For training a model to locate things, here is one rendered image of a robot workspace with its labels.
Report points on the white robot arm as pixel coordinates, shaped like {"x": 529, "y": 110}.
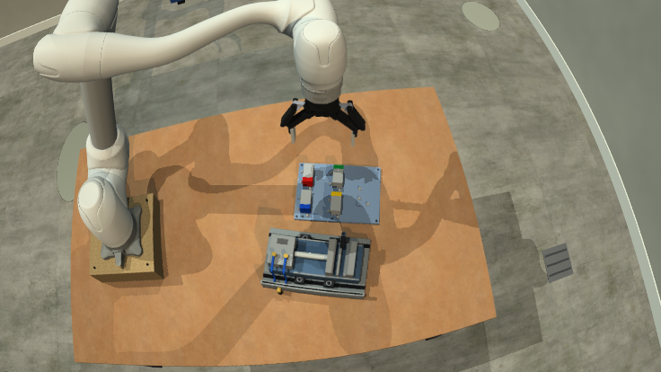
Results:
{"x": 84, "y": 48}

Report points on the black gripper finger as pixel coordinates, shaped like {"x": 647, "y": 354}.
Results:
{"x": 348, "y": 118}
{"x": 290, "y": 119}

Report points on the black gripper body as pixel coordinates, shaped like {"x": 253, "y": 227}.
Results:
{"x": 321, "y": 108}

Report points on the grey blank with yellow end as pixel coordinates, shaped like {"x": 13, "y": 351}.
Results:
{"x": 335, "y": 203}

